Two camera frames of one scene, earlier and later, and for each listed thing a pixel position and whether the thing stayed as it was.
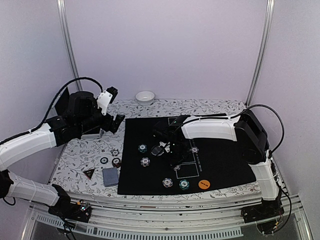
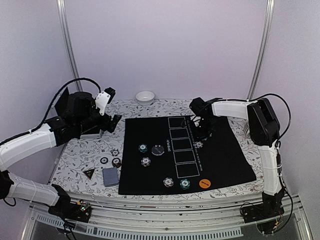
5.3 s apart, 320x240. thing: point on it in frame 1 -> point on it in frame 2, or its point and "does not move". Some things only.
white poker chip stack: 115,153 does not move
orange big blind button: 204,184 does not move
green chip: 142,148 does not move
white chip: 194,149 -> 198,144
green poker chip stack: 104,160 does not move
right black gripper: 176,162 -> 200,136
